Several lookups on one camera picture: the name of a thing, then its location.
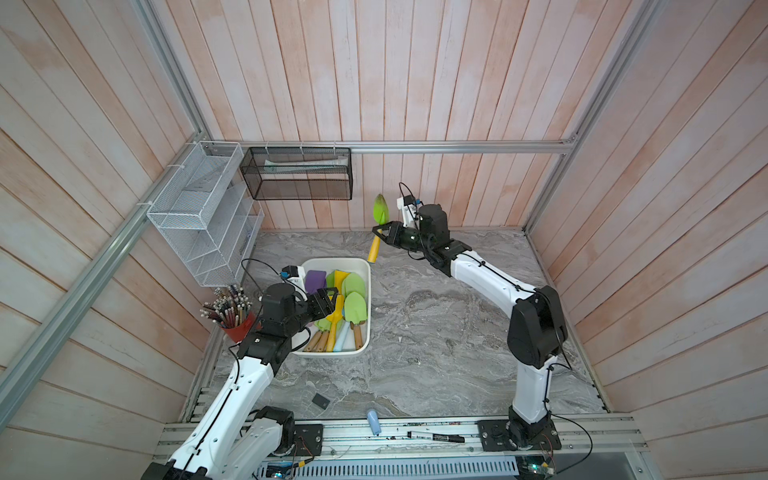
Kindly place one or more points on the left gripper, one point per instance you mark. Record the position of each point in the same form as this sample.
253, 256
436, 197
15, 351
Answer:
328, 307

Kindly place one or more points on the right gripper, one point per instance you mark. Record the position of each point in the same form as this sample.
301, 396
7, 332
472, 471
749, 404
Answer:
395, 235

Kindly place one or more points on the green shovel yellow handle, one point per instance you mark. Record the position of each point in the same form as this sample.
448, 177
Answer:
381, 217

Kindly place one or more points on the light blue shovel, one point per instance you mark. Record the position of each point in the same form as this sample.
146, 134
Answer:
342, 333

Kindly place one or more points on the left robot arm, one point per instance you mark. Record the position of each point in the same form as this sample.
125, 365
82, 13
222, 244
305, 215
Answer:
217, 449

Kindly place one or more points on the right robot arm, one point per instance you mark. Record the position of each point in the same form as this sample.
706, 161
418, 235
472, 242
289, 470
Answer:
537, 327

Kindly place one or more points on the purple shovel square blade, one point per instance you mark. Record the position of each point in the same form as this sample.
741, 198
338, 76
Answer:
314, 280

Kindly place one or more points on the light green shovel wide blade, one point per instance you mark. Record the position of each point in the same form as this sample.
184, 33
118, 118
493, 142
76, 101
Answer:
356, 313

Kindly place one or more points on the white plastic storage box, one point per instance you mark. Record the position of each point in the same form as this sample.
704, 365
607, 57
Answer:
359, 280

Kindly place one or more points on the red cup of pencils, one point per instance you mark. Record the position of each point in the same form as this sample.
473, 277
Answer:
232, 310

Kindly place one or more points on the small black square piece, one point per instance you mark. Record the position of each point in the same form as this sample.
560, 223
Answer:
321, 401

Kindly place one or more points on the light blue small cylinder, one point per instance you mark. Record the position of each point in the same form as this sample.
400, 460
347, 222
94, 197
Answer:
374, 422

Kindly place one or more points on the black marker pen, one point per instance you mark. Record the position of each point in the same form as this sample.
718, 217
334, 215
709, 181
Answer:
449, 438

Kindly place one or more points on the black mesh wall basket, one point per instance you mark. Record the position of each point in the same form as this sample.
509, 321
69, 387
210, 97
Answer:
298, 173

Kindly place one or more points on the white wire mesh shelf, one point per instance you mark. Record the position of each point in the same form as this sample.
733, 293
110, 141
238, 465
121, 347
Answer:
205, 213

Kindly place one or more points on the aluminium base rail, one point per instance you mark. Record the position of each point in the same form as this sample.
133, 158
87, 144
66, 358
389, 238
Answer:
578, 433

